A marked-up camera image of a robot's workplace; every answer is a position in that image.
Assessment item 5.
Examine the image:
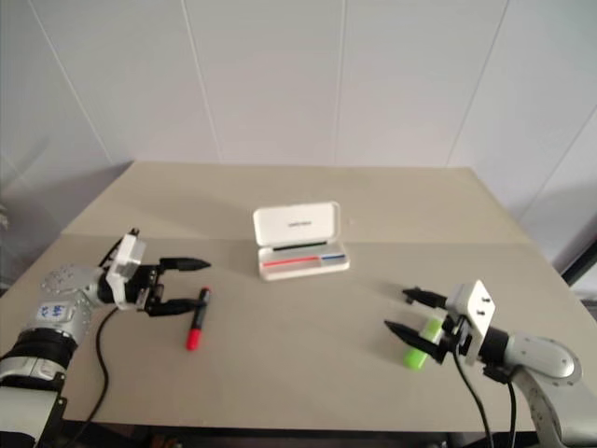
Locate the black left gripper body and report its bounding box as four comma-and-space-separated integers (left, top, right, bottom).
123, 262, 166, 314

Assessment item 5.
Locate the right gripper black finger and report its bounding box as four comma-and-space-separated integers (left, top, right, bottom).
382, 319, 446, 366
401, 287, 450, 310

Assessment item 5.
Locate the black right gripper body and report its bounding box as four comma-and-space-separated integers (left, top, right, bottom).
437, 314, 473, 363

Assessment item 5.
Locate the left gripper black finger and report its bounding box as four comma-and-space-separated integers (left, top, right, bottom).
145, 297, 209, 320
156, 256, 213, 282

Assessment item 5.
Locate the green highlighter pen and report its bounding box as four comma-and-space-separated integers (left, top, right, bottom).
402, 315, 445, 372

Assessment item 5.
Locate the red and black marker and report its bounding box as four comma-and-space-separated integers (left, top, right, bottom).
185, 286, 213, 352

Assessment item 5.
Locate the white pencil case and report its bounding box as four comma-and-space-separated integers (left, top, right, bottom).
252, 200, 352, 283

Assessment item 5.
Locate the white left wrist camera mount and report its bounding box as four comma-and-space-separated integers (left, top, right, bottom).
103, 229, 148, 312

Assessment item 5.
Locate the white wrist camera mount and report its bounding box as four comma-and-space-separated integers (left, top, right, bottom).
444, 279, 497, 369
103, 229, 148, 312

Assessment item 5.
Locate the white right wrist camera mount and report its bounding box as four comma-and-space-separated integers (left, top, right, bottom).
444, 279, 497, 369

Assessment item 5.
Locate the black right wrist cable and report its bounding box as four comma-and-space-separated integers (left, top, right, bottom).
451, 352, 496, 448

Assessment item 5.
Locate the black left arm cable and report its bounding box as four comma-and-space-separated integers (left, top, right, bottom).
81, 307, 118, 426

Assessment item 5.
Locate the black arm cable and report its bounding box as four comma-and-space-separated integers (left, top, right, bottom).
81, 307, 118, 426
484, 366, 519, 448

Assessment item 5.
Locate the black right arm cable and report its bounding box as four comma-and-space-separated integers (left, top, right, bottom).
484, 366, 519, 448

